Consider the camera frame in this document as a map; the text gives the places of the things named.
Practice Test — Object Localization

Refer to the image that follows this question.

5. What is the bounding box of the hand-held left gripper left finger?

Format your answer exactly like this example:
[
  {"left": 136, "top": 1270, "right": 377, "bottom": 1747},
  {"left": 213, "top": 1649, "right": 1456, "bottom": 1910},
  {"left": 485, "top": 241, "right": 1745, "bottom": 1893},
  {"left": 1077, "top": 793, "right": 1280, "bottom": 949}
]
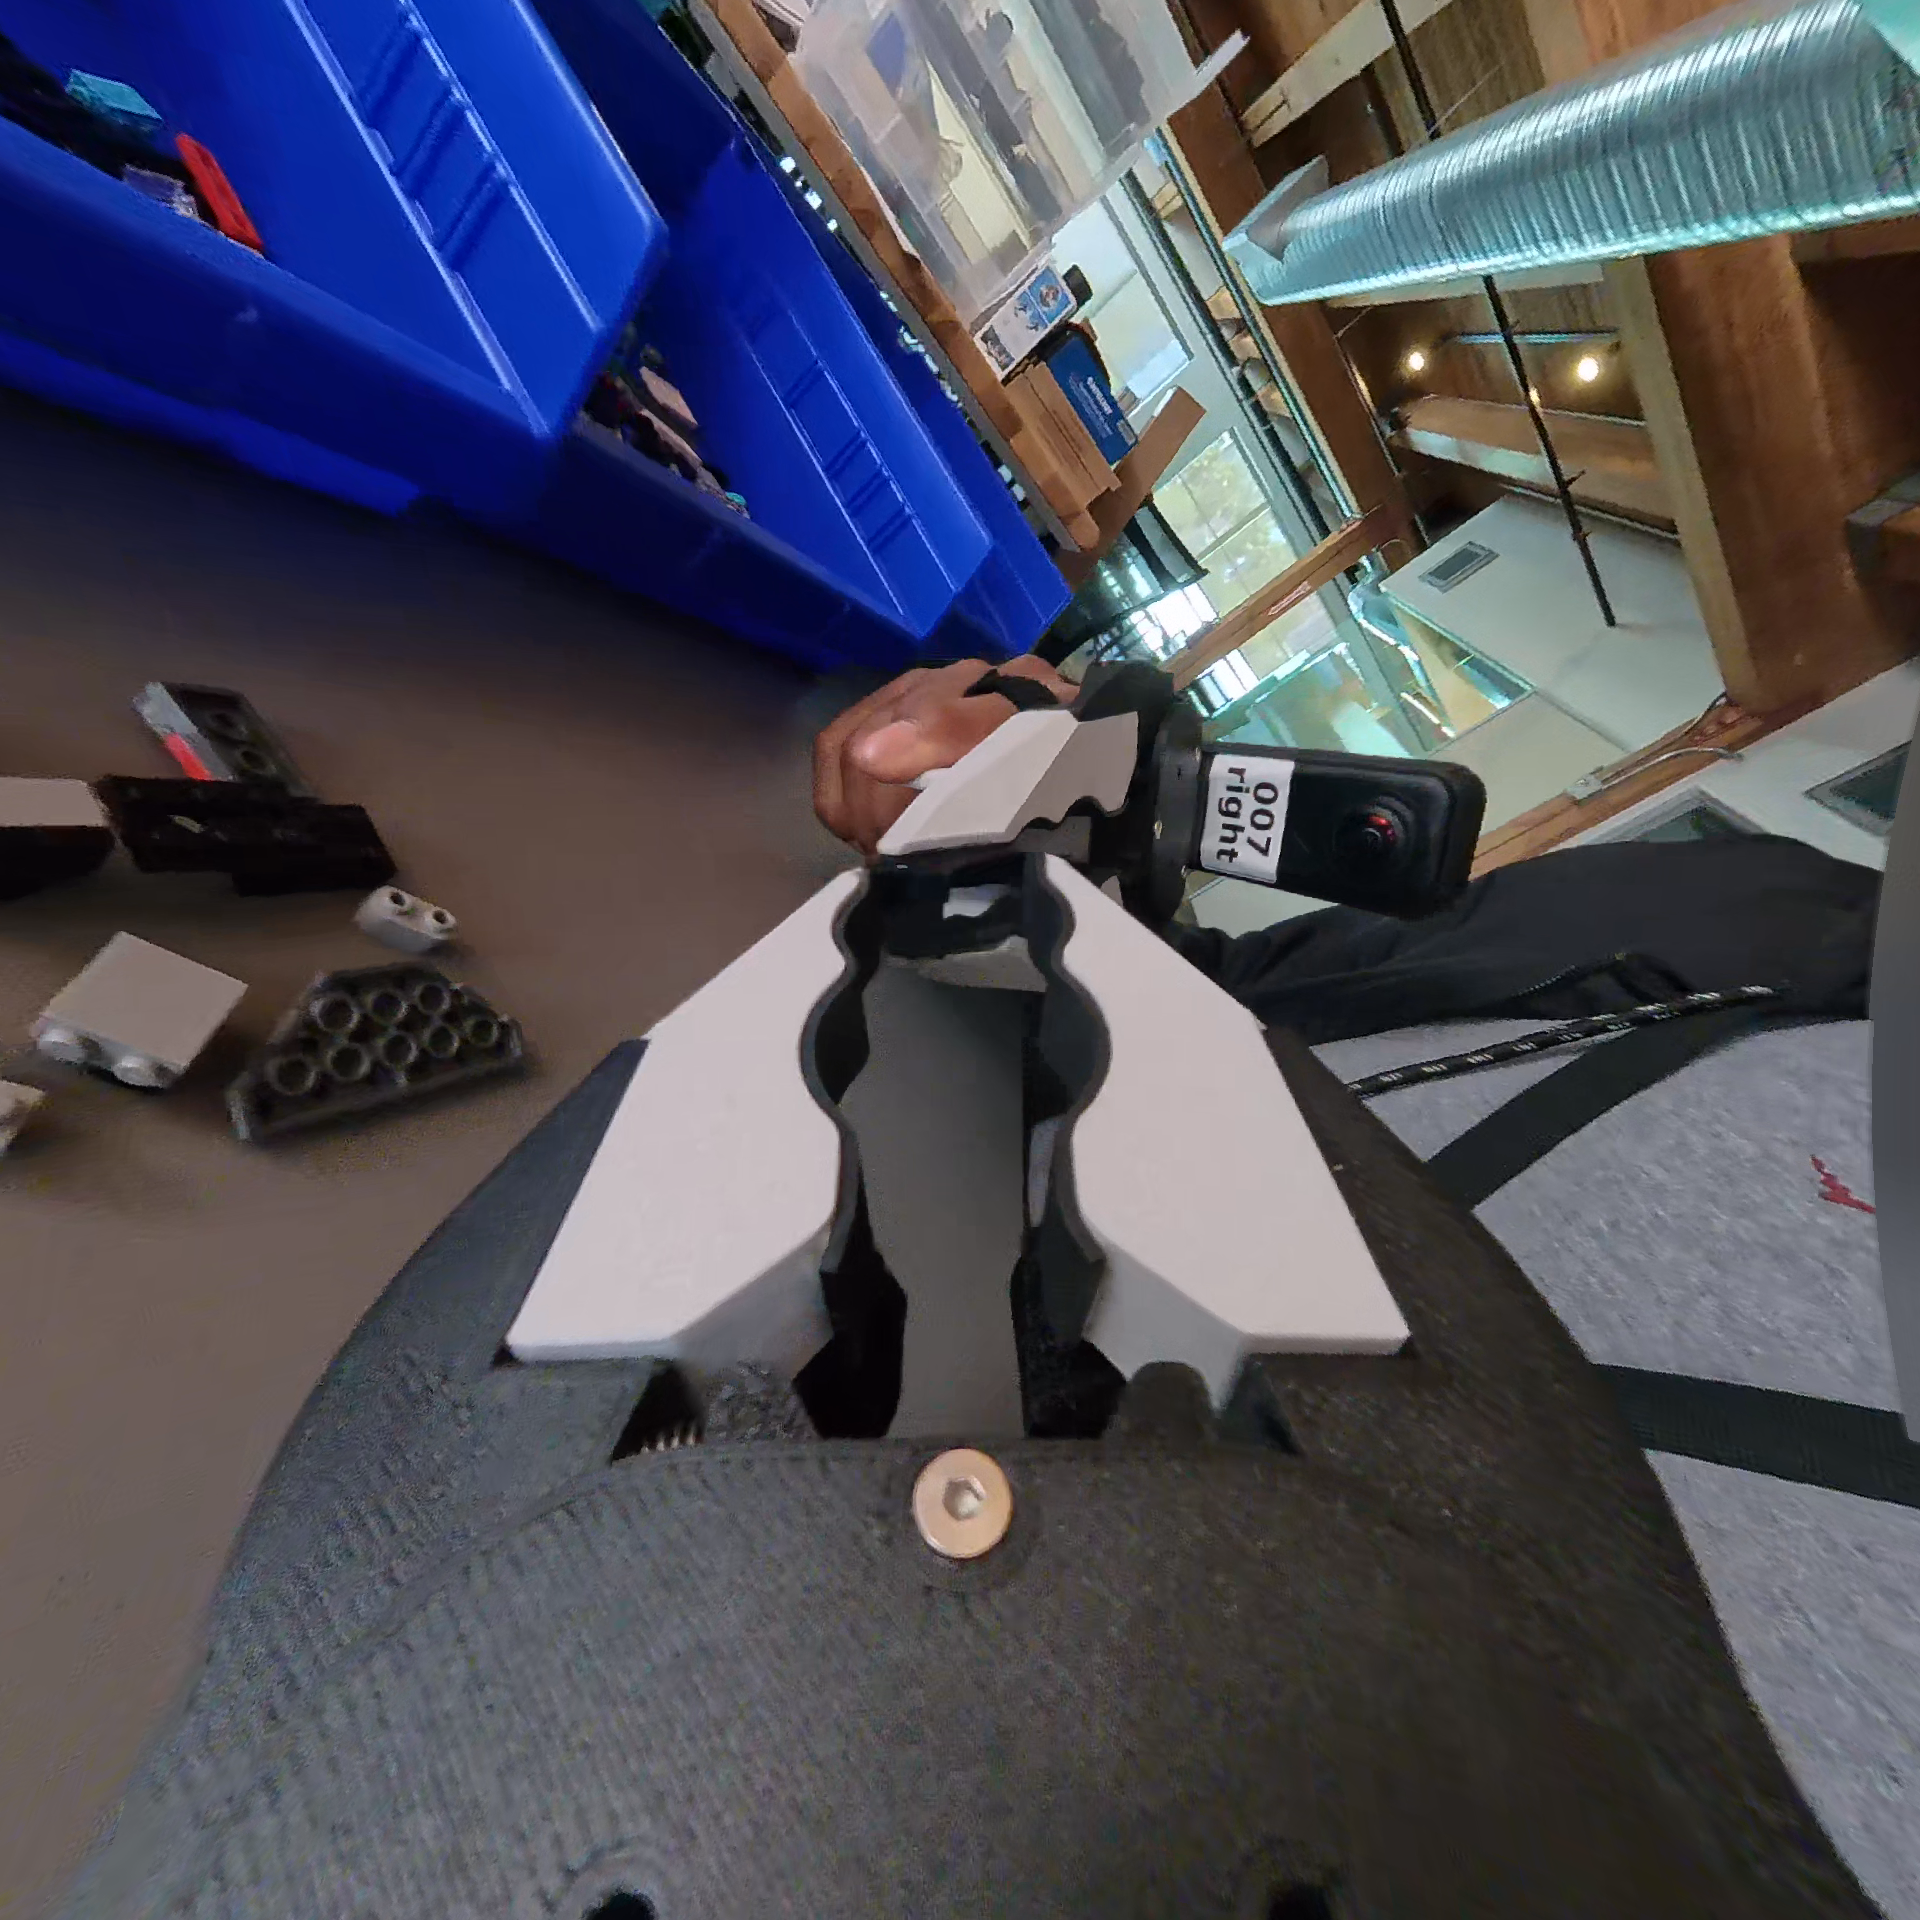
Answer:
[{"left": 502, "top": 867, "right": 902, "bottom": 1367}]

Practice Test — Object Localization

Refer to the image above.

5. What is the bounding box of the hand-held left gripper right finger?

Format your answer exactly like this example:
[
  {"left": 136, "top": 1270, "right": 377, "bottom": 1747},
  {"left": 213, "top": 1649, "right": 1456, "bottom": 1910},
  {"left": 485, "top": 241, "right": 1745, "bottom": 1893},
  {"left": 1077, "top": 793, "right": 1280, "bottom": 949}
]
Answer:
[{"left": 1020, "top": 861, "right": 1415, "bottom": 1389}]

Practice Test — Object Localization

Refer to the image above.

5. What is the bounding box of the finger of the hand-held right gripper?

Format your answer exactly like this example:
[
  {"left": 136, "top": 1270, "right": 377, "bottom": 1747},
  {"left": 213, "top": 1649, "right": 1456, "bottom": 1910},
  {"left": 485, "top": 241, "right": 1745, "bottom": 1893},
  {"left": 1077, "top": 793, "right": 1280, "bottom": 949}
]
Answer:
[{"left": 873, "top": 703, "right": 1152, "bottom": 865}]

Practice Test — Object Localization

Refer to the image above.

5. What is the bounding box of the small light grey brick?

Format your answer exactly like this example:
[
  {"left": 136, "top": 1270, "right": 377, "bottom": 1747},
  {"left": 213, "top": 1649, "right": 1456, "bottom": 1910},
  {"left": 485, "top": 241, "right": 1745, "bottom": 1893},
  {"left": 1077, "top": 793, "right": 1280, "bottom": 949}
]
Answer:
[{"left": 355, "top": 884, "right": 463, "bottom": 957}]

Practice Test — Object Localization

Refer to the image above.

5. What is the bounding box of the light grey slope brick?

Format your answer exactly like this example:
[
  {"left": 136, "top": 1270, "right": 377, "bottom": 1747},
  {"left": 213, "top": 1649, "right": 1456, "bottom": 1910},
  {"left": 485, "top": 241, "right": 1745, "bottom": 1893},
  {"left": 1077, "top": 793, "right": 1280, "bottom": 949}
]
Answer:
[{"left": 30, "top": 930, "right": 252, "bottom": 1090}]

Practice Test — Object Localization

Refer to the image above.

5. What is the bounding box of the black and white brick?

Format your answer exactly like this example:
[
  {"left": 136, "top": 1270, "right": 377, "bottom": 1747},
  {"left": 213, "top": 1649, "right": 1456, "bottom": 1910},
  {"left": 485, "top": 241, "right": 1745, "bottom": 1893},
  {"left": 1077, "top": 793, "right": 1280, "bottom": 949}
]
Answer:
[{"left": 0, "top": 772, "right": 400, "bottom": 903}]

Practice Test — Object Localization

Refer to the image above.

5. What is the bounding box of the red and dark grey brick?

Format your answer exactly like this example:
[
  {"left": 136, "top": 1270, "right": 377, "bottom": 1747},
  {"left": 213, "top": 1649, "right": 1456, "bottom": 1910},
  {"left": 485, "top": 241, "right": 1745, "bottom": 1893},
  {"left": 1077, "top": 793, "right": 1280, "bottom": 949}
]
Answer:
[{"left": 133, "top": 678, "right": 312, "bottom": 801}]

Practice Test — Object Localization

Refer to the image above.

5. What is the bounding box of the person's right forearm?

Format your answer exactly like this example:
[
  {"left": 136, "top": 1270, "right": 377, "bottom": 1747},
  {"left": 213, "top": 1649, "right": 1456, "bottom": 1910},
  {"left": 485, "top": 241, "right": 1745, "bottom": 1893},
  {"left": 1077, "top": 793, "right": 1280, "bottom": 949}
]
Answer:
[{"left": 1183, "top": 833, "right": 1894, "bottom": 1041}]

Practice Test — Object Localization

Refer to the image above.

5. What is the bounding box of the grey desk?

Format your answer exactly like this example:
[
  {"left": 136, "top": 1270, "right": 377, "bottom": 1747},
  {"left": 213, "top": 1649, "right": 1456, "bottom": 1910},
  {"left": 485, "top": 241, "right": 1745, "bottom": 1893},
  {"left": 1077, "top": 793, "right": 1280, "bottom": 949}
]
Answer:
[{"left": 0, "top": 381, "right": 1359, "bottom": 1920}]

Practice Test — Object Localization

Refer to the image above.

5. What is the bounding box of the person's right hand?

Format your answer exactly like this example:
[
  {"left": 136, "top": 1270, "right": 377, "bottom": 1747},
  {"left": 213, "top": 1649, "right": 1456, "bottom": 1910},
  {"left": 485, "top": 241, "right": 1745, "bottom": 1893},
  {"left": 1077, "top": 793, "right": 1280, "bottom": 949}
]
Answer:
[{"left": 812, "top": 654, "right": 1081, "bottom": 854}]

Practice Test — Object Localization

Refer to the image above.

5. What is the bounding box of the narrow blue plastic bin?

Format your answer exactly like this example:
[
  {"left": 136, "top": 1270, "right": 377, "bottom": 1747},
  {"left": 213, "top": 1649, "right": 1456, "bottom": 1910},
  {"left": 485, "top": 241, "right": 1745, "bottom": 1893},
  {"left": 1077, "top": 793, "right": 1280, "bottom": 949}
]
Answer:
[
  {"left": 533, "top": 0, "right": 1052, "bottom": 673},
  {"left": 838, "top": 223, "right": 1077, "bottom": 669}
]

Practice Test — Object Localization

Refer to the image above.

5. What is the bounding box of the brown cardboard box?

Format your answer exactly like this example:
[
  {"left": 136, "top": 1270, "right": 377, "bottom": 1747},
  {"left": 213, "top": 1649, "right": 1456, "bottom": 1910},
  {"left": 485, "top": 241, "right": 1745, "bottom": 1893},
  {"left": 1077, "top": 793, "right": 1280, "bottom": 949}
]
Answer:
[{"left": 1006, "top": 369, "right": 1127, "bottom": 519}]

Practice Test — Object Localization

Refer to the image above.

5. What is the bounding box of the dark grey wedge plate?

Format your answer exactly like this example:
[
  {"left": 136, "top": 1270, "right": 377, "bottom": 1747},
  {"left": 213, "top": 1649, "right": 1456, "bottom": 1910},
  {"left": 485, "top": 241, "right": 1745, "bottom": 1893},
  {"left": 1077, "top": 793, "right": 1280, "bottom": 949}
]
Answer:
[{"left": 224, "top": 964, "right": 531, "bottom": 1146}]

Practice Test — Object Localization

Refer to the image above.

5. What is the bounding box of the blue cardboard box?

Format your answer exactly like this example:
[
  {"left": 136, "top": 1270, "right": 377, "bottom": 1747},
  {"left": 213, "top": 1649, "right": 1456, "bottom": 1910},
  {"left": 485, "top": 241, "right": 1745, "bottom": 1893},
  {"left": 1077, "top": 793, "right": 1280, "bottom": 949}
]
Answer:
[{"left": 1043, "top": 329, "right": 1144, "bottom": 471}]

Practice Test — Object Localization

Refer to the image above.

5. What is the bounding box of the person's grey sweater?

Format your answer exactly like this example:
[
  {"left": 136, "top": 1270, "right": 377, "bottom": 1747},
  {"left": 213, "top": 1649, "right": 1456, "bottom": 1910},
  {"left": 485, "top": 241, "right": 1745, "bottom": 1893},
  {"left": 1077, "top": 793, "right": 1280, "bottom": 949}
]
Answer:
[{"left": 1319, "top": 1013, "right": 1920, "bottom": 1920}]

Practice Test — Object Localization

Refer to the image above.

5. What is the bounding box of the white and blue carton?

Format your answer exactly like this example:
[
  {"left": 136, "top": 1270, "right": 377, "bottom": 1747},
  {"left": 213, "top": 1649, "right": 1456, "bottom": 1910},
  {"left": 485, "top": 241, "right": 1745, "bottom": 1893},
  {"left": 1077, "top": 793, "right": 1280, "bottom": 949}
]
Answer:
[{"left": 976, "top": 262, "right": 1104, "bottom": 379}]

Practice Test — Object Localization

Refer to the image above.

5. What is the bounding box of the wooden workbench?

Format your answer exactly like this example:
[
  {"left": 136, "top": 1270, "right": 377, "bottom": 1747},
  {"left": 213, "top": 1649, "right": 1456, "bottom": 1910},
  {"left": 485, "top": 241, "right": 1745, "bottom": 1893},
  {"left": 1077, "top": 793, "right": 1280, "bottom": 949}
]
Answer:
[{"left": 704, "top": 0, "right": 1204, "bottom": 561}]

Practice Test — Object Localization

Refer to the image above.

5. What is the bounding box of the pile of mixed toy bricks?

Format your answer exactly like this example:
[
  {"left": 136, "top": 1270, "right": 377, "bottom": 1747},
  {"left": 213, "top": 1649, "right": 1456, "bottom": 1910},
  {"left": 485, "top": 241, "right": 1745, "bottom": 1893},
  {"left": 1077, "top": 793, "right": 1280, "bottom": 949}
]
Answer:
[
  {"left": 583, "top": 351, "right": 751, "bottom": 519},
  {"left": 0, "top": 36, "right": 267, "bottom": 251}
]

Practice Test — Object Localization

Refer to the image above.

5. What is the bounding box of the clear plastic drawer unit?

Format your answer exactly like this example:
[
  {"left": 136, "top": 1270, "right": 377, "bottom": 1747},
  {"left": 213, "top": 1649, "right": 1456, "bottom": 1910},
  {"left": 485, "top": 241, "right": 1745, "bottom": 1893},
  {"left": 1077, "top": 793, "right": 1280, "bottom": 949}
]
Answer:
[{"left": 787, "top": 0, "right": 1251, "bottom": 327}]

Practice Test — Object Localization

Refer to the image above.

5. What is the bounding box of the large blue plastic bin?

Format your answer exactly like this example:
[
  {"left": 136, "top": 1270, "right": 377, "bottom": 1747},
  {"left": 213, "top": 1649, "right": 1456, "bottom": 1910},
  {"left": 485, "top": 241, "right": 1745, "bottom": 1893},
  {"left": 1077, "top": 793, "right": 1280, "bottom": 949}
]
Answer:
[{"left": 0, "top": 0, "right": 672, "bottom": 514}]

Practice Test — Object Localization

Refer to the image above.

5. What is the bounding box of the black lanyard strap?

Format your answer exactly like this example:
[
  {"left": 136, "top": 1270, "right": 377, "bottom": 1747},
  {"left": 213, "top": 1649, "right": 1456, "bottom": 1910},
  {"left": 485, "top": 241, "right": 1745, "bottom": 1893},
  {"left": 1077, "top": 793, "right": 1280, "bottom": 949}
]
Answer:
[{"left": 1358, "top": 982, "right": 1920, "bottom": 1502}]

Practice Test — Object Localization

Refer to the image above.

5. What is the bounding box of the wooden post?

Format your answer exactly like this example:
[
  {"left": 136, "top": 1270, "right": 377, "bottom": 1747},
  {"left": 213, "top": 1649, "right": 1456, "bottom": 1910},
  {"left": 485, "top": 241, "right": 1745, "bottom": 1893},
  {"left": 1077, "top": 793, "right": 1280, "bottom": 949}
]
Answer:
[{"left": 1169, "top": 60, "right": 1425, "bottom": 564}]

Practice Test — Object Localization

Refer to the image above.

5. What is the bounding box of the silver ventilation duct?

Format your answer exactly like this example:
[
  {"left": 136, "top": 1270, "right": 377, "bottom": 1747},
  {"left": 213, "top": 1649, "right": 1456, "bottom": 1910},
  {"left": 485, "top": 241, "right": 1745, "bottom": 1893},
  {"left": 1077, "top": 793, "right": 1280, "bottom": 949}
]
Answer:
[{"left": 1223, "top": 0, "right": 1920, "bottom": 313}]

